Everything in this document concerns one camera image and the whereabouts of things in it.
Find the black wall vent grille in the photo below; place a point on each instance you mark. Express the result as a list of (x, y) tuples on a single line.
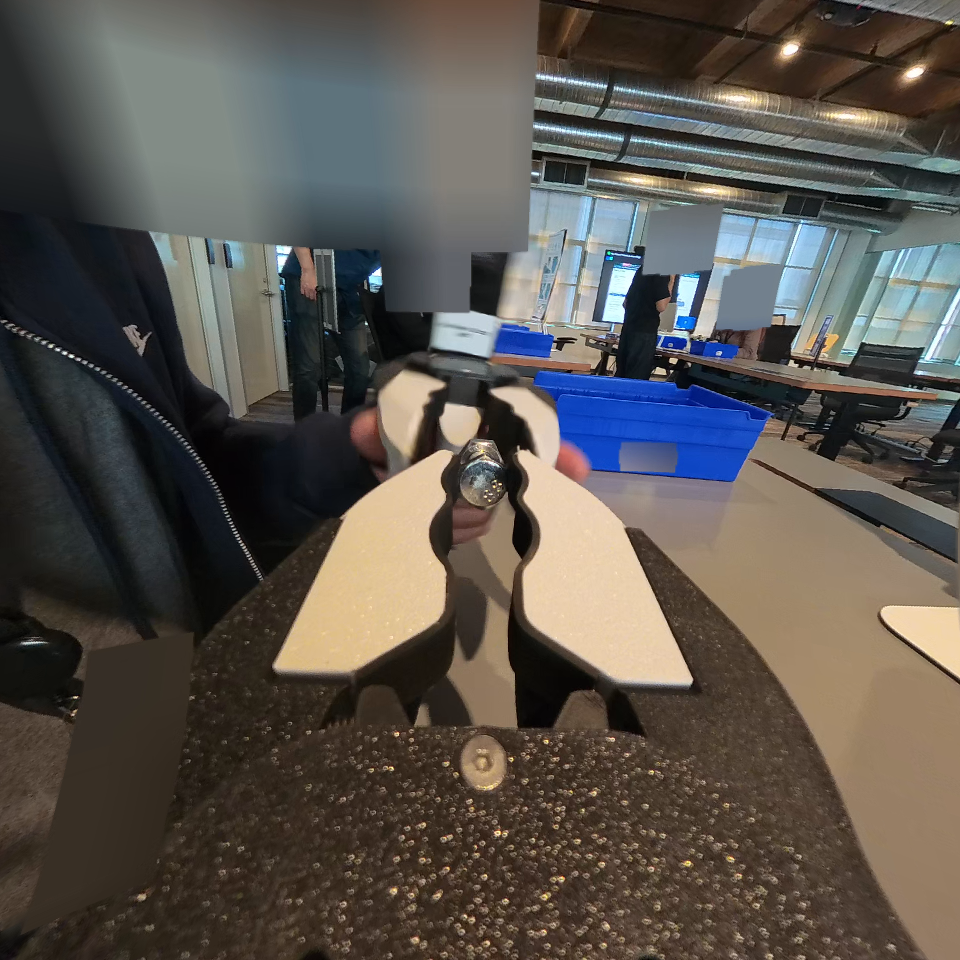
[(564, 172)]

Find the person's left hand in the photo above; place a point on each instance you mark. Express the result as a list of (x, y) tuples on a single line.
[(367, 442)]

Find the printed banner stand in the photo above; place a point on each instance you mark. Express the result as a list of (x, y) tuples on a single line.
[(551, 277)]

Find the black tripod stand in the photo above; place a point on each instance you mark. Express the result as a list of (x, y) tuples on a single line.
[(322, 337)]

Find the blue plastic bin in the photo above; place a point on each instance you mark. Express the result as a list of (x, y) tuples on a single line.
[(525, 341), (712, 350), (712, 442)]

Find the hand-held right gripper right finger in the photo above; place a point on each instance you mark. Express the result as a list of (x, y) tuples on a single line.
[(592, 585)]

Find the wooden office desk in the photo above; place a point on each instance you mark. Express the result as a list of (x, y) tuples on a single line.
[(555, 364), (825, 379)]

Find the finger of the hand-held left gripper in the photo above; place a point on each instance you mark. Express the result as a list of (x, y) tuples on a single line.
[(532, 424), (405, 420)]

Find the silver hex bolt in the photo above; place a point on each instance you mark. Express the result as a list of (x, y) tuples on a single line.
[(480, 480)]

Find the black office chair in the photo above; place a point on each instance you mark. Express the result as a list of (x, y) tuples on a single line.
[(885, 367)]

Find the large computer monitor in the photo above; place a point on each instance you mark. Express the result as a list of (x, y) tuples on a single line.
[(611, 285)]

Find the white rounded flat pad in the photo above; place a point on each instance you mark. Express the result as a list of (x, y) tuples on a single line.
[(922, 634)]

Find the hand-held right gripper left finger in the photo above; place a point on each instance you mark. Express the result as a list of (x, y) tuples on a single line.
[(360, 585)]

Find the person's navy zip jacket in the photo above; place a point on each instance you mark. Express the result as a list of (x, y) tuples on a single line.
[(60, 300)]

